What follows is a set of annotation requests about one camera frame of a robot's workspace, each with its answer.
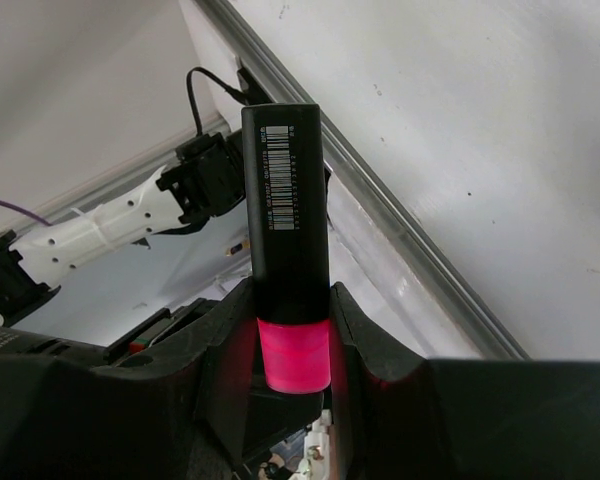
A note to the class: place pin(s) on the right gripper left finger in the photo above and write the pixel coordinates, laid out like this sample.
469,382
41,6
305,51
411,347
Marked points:
174,411

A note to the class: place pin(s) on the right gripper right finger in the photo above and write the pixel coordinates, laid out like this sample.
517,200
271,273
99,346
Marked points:
398,415

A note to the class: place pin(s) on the pink black highlighter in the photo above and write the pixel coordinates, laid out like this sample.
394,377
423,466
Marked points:
285,186

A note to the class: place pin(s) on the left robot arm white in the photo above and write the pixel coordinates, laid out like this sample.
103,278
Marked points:
207,181

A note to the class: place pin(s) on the white foil sheet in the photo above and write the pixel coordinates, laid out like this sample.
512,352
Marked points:
110,296

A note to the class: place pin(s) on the aluminium rail frame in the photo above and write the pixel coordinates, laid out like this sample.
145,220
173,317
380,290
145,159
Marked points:
427,291

